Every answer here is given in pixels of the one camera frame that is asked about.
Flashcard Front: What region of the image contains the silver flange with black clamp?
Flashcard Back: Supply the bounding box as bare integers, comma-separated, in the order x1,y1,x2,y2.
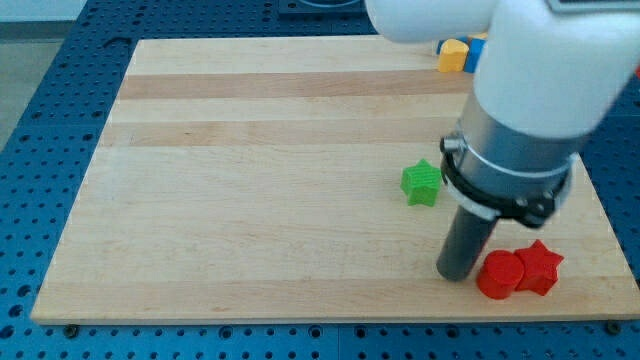
440,94,586,228

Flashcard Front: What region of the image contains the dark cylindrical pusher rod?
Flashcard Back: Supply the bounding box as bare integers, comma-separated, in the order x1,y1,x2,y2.
436,206,498,282

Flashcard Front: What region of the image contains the green star block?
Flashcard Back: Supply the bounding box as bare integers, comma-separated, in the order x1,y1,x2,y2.
400,159,441,207

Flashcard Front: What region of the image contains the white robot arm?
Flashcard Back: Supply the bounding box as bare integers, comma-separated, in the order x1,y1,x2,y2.
366,0,639,281

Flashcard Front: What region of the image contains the red star block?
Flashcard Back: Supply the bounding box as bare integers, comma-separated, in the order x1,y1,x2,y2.
514,239,564,296

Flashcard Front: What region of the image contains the red cylinder block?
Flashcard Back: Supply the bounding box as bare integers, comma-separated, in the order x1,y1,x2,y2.
476,250,524,300

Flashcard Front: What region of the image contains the yellow heart block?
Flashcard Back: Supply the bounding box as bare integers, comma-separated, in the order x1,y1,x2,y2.
437,39,469,73

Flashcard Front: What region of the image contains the blue block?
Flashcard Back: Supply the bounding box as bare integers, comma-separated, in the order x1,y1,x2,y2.
463,38,486,73

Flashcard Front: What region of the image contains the wooden board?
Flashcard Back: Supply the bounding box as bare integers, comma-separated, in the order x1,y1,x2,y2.
31,36,639,325

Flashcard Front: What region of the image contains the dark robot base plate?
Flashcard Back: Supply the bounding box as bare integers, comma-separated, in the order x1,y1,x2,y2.
276,0,366,20

